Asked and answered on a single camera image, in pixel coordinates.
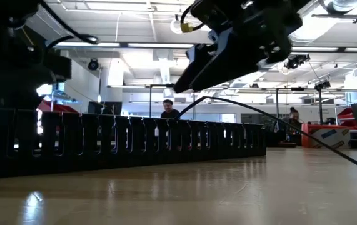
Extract black slotted cable duct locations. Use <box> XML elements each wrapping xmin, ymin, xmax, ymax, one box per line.
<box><xmin>0</xmin><ymin>107</ymin><xmax>267</xmax><ymax>181</ymax></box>

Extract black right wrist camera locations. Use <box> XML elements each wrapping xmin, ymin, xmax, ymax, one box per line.
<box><xmin>186</xmin><ymin>28</ymin><xmax>229</xmax><ymax>65</ymax></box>

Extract black distant rig frame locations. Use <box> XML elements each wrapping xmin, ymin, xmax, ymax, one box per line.
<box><xmin>149</xmin><ymin>83</ymin><xmax>196</xmax><ymax>119</ymax></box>
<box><xmin>274</xmin><ymin>80</ymin><xmax>332</xmax><ymax>126</ymax></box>

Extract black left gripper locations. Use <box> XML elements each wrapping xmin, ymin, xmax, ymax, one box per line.
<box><xmin>0</xmin><ymin>46</ymin><xmax>72</xmax><ymax>110</ymax></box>

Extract black ceiling cable reel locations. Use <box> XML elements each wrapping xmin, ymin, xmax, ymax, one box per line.
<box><xmin>87</xmin><ymin>58</ymin><xmax>100</xmax><ymax>71</ymax></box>

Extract red storage bins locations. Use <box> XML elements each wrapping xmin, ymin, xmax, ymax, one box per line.
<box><xmin>37</xmin><ymin>99</ymin><xmax>79</xmax><ymax>113</ymax></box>

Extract red and white box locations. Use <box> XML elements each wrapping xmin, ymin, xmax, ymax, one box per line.
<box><xmin>301</xmin><ymin>122</ymin><xmax>351</xmax><ymax>149</ymax></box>

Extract long ceiling light strip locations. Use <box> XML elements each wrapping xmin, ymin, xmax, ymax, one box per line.
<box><xmin>56</xmin><ymin>41</ymin><xmax>357</xmax><ymax>53</ymax></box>

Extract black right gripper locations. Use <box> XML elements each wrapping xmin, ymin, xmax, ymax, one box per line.
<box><xmin>174</xmin><ymin>0</ymin><xmax>310</xmax><ymax>94</ymax></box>

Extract black cable with yellow tag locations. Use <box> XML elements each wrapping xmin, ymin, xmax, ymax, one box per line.
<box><xmin>179</xmin><ymin>4</ymin><xmax>212</xmax><ymax>34</ymax></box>

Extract red case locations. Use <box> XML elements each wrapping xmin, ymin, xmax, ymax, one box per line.
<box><xmin>336</xmin><ymin>107</ymin><xmax>356</xmax><ymax>126</ymax></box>

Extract black monitor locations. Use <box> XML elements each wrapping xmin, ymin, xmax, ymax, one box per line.
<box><xmin>86</xmin><ymin>101</ymin><xmax>123</xmax><ymax>116</ymax></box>

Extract black zip tie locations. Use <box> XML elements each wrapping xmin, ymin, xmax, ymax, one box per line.
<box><xmin>173</xmin><ymin>96</ymin><xmax>357</xmax><ymax>178</ymax></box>

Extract white cable coil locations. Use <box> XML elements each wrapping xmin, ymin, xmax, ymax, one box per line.
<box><xmin>169</xmin><ymin>18</ymin><xmax>185</xmax><ymax>35</ymax></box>

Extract person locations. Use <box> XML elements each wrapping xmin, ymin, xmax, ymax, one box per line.
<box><xmin>160</xmin><ymin>99</ymin><xmax>181</xmax><ymax>119</ymax></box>
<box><xmin>276</xmin><ymin>106</ymin><xmax>303</xmax><ymax>135</ymax></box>

